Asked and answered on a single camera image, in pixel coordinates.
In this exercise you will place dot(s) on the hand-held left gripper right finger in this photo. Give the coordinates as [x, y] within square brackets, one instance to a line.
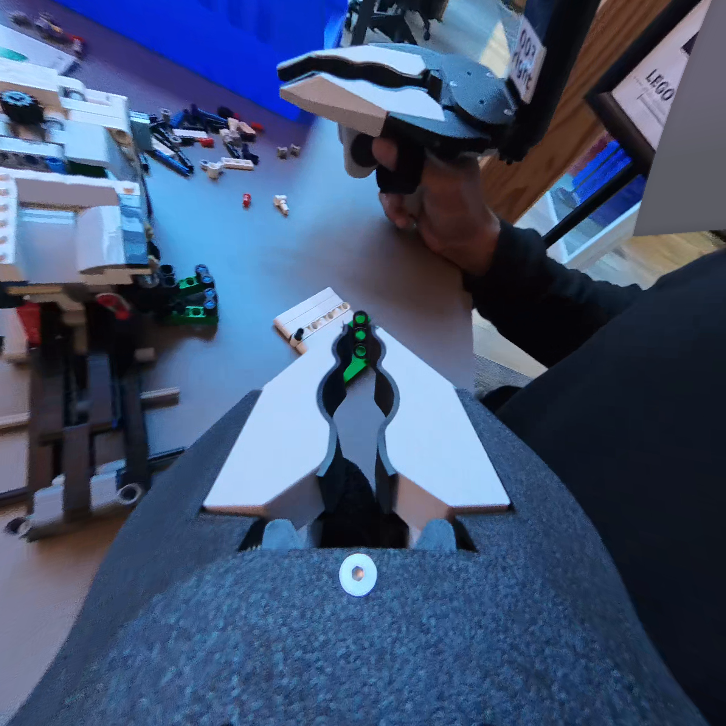
[442, 448]

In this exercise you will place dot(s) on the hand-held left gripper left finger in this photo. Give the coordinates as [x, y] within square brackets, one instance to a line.
[272, 448]

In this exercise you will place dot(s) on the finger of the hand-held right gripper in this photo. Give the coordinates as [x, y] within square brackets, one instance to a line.
[351, 102]
[368, 59]

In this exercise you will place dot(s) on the white lego beam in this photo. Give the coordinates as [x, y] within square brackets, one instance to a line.
[312, 317]

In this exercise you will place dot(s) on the green lego beam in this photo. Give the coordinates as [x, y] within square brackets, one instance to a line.
[358, 340]

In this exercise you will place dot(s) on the person's right forearm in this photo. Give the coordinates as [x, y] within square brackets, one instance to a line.
[539, 295]

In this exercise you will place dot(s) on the grey lego axle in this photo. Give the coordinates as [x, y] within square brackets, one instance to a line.
[161, 395]

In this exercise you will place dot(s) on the tan lego pin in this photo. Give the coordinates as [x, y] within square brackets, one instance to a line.
[281, 204]

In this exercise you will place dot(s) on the green black lego piece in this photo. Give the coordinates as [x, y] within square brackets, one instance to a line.
[195, 281]
[193, 309]

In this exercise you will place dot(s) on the pile of loose lego pieces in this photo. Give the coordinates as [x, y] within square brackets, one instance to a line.
[181, 136]

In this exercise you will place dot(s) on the lego truck model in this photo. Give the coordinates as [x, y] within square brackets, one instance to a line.
[85, 227]

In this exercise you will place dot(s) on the person's right hand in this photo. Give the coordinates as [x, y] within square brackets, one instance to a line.
[454, 210]

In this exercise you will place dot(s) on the black office chair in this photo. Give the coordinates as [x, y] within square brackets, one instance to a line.
[391, 20]

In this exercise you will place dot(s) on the wooden pillar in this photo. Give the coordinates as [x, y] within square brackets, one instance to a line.
[561, 164]

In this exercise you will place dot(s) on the blue plastic bin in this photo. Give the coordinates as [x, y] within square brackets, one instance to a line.
[227, 45]

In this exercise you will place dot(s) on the black framed marker sign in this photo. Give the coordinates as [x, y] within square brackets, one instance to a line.
[652, 91]

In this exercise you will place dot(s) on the instruction booklet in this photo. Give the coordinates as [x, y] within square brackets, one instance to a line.
[34, 51]

